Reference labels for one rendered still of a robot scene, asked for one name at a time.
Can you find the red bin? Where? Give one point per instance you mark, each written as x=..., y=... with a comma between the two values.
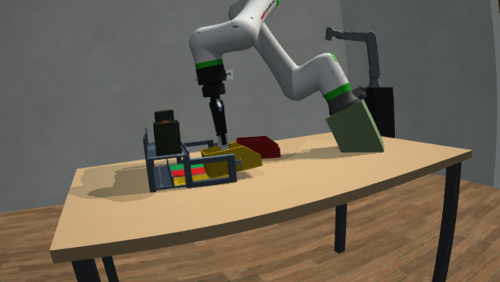
x=262, y=145

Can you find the yellow bin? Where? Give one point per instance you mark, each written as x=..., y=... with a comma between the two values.
x=250, y=159

